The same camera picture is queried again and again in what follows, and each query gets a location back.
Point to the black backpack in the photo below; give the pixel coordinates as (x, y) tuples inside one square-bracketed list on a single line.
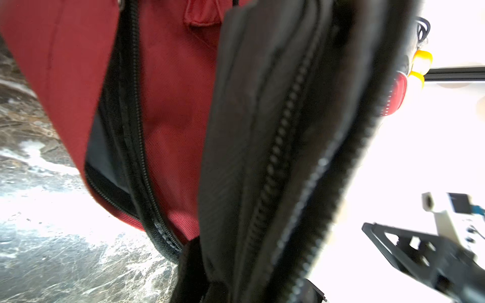
[(299, 90)]

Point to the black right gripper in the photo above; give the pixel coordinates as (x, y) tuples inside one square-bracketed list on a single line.
[(435, 261)]

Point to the yellow toast slice front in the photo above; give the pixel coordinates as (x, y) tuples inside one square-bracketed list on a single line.
[(416, 80)]

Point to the red polka dot toaster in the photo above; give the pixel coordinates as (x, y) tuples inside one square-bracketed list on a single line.
[(397, 95)]

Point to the yellow toast slice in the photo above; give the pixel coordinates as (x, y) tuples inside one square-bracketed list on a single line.
[(416, 80), (422, 62)]

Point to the yellow toast slice rear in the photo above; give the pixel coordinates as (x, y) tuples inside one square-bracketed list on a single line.
[(422, 62)]

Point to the red backpack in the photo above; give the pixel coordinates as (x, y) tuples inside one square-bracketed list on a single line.
[(128, 87)]

